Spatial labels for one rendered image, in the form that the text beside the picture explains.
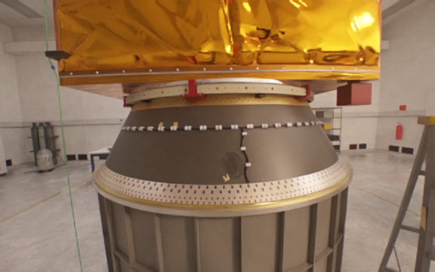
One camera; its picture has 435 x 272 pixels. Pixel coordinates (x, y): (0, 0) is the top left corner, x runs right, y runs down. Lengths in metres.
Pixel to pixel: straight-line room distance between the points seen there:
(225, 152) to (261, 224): 0.36
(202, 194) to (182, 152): 0.23
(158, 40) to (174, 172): 0.71
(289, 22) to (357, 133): 8.19
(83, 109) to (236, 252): 7.68
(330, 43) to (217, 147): 0.88
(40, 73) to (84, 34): 8.06
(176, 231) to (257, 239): 0.37
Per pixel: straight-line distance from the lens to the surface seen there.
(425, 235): 1.25
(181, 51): 1.00
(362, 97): 1.41
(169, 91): 0.97
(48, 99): 8.95
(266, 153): 0.84
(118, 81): 1.13
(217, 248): 0.87
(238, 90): 0.90
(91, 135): 7.91
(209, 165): 0.77
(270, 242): 0.91
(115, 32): 1.15
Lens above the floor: 1.52
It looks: 6 degrees down
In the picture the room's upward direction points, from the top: 2 degrees counter-clockwise
